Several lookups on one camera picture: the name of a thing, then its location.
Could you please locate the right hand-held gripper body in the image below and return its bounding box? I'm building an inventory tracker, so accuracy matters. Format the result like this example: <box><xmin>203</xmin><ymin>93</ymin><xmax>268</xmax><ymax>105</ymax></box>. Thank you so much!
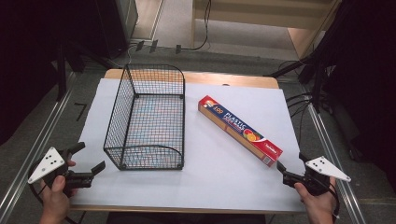
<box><xmin>281</xmin><ymin>155</ymin><xmax>352</xmax><ymax>197</ymax></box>

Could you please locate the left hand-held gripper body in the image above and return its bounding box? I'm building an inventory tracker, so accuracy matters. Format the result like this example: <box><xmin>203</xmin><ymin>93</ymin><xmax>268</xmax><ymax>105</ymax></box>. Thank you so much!
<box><xmin>27</xmin><ymin>147</ymin><xmax>94</xmax><ymax>198</ymax></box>

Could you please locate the long plastic wrap box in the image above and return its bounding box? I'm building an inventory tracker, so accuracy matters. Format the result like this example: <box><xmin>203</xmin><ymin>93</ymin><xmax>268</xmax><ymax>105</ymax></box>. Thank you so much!
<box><xmin>197</xmin><ymin>94</ymin><xmax>284</xmax><ymax>168</ymax></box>

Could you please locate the black wire basket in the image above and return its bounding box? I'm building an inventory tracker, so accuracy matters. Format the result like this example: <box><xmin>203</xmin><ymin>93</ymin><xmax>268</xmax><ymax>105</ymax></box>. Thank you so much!
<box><xmin>103</xmin><ymin>63</ymin><xmax>187</xmax><ymax>172</ymax></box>

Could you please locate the person's right hand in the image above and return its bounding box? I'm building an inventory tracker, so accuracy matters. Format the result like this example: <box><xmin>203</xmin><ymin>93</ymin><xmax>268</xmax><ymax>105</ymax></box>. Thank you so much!
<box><xmin>293</xmin><ymin>176</ymin><xmax>338</xmax><ymax>218</ymax></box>

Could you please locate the person's left hand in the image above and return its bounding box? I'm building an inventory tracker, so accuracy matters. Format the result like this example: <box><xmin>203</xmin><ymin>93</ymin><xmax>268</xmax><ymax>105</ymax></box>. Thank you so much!
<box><xmin>38</xmin><ymin>160</ymin><xmax>78</xmax><ymax>220</ymax></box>

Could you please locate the white table sheet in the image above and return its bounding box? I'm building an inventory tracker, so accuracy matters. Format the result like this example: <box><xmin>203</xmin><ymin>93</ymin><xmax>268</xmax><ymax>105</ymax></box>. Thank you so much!
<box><xmin>70</xmin><ymin>77</ymin><xmax>307</xmax><ymax>214</ymax></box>

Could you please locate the black metal stand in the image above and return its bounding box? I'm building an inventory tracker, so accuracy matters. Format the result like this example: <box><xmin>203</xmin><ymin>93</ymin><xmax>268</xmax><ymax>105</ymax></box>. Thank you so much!
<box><xmin>266</xmin><ymin>46</ymin><xmax>326</xmax><ymax>114</ymax></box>

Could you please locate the person's dark clothing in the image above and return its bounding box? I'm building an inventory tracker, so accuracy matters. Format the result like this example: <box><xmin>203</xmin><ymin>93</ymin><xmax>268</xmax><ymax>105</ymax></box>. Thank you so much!
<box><xmin>106</xmin><ymin>212</ymin><xmax>267</xmax><ymax>224</ymax></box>

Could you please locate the wooden table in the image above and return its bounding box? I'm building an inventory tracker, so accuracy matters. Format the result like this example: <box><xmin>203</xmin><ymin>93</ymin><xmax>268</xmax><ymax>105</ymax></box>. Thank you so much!
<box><xmin>69</xmin><ymin>68</ymin><xmax>307</xmax><ymax>216</ymax></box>

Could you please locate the grey cabinet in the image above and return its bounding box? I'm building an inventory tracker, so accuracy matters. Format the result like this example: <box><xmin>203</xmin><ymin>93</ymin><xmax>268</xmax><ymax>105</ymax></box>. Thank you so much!
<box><xmin>114</xmin><ymin>0</ymin><xmax>139</xmax><ymax>43</ymax></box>

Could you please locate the wooden shelf unit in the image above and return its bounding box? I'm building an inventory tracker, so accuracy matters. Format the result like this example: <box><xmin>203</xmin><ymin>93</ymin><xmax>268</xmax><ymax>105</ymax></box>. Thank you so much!
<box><xmin>191</xmin><ymin>0</ymin><xmax>343</xmax><ymax>61</ymax></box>

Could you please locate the aluminium floor rail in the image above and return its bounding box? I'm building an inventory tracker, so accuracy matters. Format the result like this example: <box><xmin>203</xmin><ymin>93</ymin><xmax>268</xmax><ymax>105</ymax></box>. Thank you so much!
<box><xmin>306</xmin><ymin>102</ymin><xmax>368</xmax><ymax>224</ymax></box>
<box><xmin>0</xmin><ymin>71</ymin><xmax>78</xmax><ymax>224</ymax></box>

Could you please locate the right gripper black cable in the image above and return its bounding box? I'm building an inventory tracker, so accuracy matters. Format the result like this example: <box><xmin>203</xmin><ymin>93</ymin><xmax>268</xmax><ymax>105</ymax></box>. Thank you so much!
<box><xmin>323</xmin><ymin>181</ymin><xmax>341</xmax><ymax>224</ymax></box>

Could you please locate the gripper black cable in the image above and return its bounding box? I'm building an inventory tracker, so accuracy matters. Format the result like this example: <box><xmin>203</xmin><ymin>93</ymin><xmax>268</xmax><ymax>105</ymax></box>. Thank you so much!
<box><xmin>27</xmin><ymin>166</ymin><xmax>86</xmax><ymax>224</ymax></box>
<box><xmin>323</xmin><ymin>181</ymin><xmax>341</xmax><ymax>224</ymax></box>

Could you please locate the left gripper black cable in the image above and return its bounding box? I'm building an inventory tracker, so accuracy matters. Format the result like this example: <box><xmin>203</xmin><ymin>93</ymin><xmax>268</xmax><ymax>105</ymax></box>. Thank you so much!
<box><xmin>27</xmin><ymin>166</ymin><xmax>86</xmax><ymax>224</ymax></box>

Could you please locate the bundle of black floor cables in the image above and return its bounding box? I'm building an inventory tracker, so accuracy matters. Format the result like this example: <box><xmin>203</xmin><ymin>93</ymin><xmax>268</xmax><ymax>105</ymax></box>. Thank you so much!
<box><xmin>284</xmin><ymin>91</ymin><xmax>314</xmax><ymax>145</ymax></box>

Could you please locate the thin black hanging cable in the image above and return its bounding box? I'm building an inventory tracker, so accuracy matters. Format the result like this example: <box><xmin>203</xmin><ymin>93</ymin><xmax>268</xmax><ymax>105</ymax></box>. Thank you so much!
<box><xmin>180</xmin><ymin>0</ymin><xmax>213</xmax><ymax>52</ymax></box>

